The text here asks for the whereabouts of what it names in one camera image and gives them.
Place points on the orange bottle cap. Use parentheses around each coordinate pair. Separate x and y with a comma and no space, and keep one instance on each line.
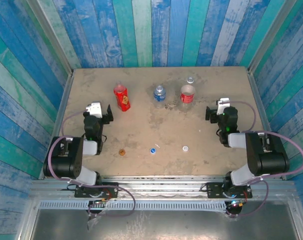
(122,152)

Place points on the red plum drink bottle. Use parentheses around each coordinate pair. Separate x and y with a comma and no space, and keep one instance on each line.
(122,100)

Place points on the aluminium frame post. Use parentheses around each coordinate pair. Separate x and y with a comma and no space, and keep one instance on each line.
(55,42)
(270,35)

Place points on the aluminium table side rail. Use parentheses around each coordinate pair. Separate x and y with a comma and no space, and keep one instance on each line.
(259,100)
(57,125)

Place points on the clear bottle red label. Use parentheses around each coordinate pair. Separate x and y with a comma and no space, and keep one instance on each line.
(187,98)

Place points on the white bottle cap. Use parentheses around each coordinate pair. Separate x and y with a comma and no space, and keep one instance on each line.
(185,148)

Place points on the small circuit board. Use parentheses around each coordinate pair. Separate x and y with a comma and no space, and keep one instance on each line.
(101,200)
(235,203)

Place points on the blue Pocari Sweat cap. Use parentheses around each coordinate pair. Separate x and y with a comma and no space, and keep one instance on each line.
(153,150)

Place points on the metal sheet shelf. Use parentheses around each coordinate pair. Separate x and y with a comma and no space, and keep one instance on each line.
(166,225)

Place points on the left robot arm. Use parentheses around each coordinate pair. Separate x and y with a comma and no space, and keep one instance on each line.
(66,160)

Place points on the clear bottle blue label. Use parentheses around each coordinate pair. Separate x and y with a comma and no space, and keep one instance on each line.
(159,96)

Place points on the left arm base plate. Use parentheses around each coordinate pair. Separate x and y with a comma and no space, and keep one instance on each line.
(111,190)

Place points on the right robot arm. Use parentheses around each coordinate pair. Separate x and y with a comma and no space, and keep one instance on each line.
(266,160)

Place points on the aluminium front rail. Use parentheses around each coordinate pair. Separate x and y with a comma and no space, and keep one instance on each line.
(161,187)

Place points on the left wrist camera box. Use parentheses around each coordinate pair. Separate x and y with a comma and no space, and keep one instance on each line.
(95,108)

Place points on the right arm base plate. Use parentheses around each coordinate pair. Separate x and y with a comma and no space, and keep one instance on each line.
(214,191)

